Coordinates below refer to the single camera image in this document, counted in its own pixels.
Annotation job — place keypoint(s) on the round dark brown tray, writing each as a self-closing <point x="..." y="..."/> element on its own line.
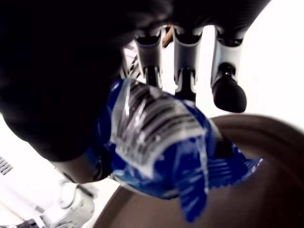
<point x="261" y="190"/>

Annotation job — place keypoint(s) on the blue Oreo snack pack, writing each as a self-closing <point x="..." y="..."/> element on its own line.
<point x="166" y="142"/>

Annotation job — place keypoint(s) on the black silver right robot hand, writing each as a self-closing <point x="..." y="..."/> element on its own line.
<point x="59" y="83"/>

